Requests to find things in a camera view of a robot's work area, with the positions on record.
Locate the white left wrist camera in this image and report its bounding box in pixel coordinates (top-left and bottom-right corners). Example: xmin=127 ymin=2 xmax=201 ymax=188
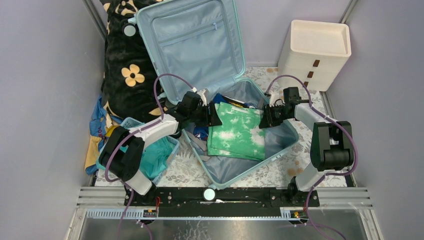
xmin=191 ymin=87 xmax=209 ymax=106

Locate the green white tie-dye cloth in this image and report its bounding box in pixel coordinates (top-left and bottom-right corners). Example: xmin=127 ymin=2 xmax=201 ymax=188
xmin=207 ymin=102 xmax=266 ymax=161

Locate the dark blue item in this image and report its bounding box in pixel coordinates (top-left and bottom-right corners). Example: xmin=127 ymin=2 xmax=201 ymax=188
xmin=193 ymin=93 xmax=254 ymax=141

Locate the black floral plush blanket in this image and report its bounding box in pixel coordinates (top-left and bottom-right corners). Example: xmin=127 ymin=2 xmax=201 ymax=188
xmin=101 ymin=0 xmax=163 ymax=123

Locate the light blue ribbed suitcase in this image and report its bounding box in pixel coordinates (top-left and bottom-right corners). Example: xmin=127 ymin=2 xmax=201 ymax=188
xmin=122 ymin=0 xmax=299 ymax=190

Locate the teal cloth bottom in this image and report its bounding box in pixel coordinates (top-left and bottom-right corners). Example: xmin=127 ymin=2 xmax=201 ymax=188
xmin=96 ymin=135 xmax=176 ymax=181

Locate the blue yellow cloth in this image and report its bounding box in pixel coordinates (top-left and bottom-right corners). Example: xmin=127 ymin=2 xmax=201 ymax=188
xmin=84 ymin=96 xmax=123 ymax=175

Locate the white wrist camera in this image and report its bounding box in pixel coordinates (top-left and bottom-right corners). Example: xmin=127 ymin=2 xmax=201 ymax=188
xmin=264 ymin=91 xmax=280 ymax=107
xmin=191 ymin=87 xmax=209 ymax=106

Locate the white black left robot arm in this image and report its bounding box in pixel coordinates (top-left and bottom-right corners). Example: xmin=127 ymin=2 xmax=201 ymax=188
xmin=98 ymin=89 xmax=222 ymax=206

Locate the light blue perforated plastic basket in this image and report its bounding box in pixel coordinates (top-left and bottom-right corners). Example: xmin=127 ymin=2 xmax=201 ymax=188
xmin=96 ymin=116 xmax=181 ymax=185

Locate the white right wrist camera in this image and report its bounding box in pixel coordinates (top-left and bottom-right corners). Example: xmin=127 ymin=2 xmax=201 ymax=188
xmin=264 ymin=91 xmax=280 ymax=107

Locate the white three-drawer storage cabinet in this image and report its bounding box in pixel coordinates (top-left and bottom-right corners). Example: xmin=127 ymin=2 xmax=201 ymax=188
xmin=277 ymin=19 xmax=352 ymax=92

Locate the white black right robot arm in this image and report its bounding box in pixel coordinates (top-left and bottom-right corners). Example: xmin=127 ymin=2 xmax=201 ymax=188
xmin=259 ymin=87 xmax=358 ymax=206

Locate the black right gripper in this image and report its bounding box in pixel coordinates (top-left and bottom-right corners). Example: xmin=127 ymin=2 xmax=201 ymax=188
xmin=259 ymin=103 xmax=292 ymax=129

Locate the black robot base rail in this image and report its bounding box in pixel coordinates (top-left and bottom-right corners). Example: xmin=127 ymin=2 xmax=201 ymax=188
xmin=124 ymin=185 xmax=320 ymax=219

